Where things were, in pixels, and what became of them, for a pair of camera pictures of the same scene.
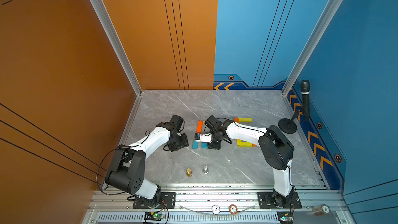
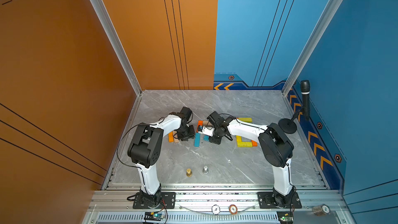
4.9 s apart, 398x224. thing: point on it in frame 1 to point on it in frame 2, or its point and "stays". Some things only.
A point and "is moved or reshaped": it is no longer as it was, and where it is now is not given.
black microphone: (305, 88) stays
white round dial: (215, 209) stays
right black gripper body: (214, 144) to (216, 137)
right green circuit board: (285, 217) stays
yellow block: (240, 143) stays
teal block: (195, 144) is moved or reshaped
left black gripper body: (181, 142) to (188, 133)
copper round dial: (233, 209) stays
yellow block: (243, 120) stays
